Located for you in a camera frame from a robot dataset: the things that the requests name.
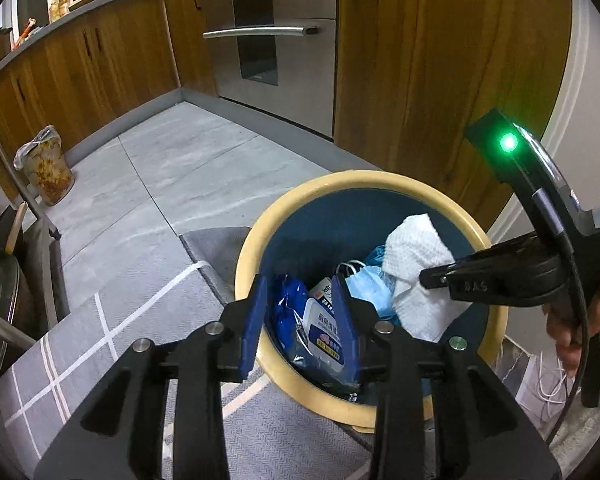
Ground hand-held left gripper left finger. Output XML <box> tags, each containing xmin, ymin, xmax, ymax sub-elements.
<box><xmin>34</xmin><ymin>274</ymin><xmax>270</xmax><ymax>480</ymax></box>

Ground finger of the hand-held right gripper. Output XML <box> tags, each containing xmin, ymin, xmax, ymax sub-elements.
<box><xmin>419</xmin><ymin>230</ymin><xmax>572</xmax><ymax>309</ymax></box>

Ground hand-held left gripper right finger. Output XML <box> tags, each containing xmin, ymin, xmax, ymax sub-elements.
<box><xmin>330</xmin><ymin>274</ymin><xmax>563</xmax><ymax>480</ymax></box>

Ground blue wet wipes packet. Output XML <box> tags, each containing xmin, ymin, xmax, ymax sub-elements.
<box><xmin>300</xmin><ymin>275</ymin><xmax>361</xmax><ymax>386</ymax></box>

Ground white paper towel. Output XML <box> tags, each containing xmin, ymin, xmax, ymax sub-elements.
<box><xmin>382</xmin><ymin>214</ymin><xmax>473</xmax><ymax>341</ymax></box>

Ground blue bin with yellow rim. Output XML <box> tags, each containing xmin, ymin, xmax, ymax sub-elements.
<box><xmin>235</xmin><ymin>170</ymin><xmax>510</xmax><ymax>433</ymax></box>

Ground person's right hand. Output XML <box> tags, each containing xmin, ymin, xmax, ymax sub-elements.
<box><xmin>545</xmin><ymin>280</ymin><xmax>600</xmax><ymax>381</ymax></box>

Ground grey checked mat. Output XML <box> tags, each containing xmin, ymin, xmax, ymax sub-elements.
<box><xmin>0</xmin><ymin>227</ymin><xmax>481</xmax><ymax>480</ymax></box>

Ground wooden kitchen cabinets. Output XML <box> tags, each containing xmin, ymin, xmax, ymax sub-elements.
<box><xmin>0</xmin><ymin>0</ymin><xmax>573</xmax><ymax>221</ymax></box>

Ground clear bag of snacks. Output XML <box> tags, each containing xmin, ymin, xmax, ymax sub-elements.
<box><xmin>13</xmin><ymin>125</ymin><xmax>76</xmax><ymax>207</ymax></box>

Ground stainless steel oven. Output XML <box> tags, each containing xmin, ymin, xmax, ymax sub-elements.
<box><xmin>195</xmin><ymin>0</ymin><xmax>338</xmax><ymax>141</ymax></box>

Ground metal shelf rack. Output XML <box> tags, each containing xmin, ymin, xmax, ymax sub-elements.
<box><xmin>0</xmin><ymin>85</ymin><xmax>63</xmax><ymax>351</ymax></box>

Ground white cable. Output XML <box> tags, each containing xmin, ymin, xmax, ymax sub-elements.
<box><xmin>527</xmin><ymin>350</ymin><xmax>576</xmax><ymax>406</ymax></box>

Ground black cable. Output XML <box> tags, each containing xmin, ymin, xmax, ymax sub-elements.
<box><xmin>530</xmin><ymin>187</ymin><xmax>590</xmax><ymax>448</ymax></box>

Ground wooden handle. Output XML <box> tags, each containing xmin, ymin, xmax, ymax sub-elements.
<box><xmin>5</xmin><ymin>202</ymin><xmax>28</xmax><ymax>256</ymax></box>

